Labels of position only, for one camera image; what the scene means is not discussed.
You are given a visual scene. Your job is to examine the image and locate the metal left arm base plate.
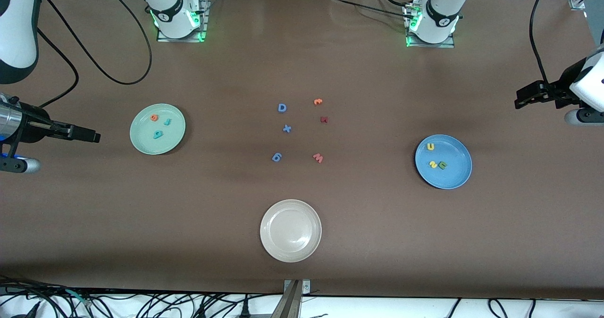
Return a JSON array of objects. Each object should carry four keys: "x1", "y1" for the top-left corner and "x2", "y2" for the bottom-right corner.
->
[{"x1": 405, "y1": 2, "x2": 456, "y2": 49}]

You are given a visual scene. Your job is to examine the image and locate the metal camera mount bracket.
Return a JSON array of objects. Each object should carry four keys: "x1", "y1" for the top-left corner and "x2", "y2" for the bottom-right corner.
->
[{"x1": 271, "y1": 279, "x2": 311, "y2": 318}]

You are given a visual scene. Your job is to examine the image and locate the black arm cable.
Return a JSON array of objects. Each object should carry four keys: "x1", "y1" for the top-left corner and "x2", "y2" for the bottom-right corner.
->
[
  {"x1": 35, "y1": 0, "x2": 153, "y2": 110},
  {"x1": 529, "y1": 0, "x2": 556, "y2": 86}
]

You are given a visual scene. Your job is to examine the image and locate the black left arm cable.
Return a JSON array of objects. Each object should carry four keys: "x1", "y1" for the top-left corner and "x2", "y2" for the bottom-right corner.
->
[{"x1": 529, "y1": 0, "x2": 556, "y2": 86}]

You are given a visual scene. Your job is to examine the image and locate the pale green plate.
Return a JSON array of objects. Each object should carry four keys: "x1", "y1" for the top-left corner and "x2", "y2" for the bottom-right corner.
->
[{"x1": 130, "y1": 103, "x2": 186, "y2": 156}]

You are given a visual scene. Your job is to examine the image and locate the blue plate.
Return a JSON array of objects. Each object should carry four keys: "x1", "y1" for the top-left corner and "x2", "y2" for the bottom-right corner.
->
[{"x1": 415, "y1": 134, "x2": 473, "y2": 190}]

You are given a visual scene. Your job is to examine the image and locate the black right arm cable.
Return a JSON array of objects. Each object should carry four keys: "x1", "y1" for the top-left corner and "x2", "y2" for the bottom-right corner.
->
[{"x1": 35, "y1": 0, "x2": 153, "y2": 110}]

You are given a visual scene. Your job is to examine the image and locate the teal cable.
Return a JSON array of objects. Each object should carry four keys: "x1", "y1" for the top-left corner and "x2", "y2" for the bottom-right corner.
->
[{"x1": 65, "y1": 289, "x2": 93, "y2": 308}]

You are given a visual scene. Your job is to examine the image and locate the beige plate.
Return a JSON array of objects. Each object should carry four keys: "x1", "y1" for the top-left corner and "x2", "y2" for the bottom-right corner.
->
[{"x1": 260, "y1": 199, "x2": 323, "y2": 263}]

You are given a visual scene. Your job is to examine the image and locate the black table cable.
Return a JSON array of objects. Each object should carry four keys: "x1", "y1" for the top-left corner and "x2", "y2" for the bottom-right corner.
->
[{"x1": 336, "y1": 0, "x2": 416, "y2": 22}]

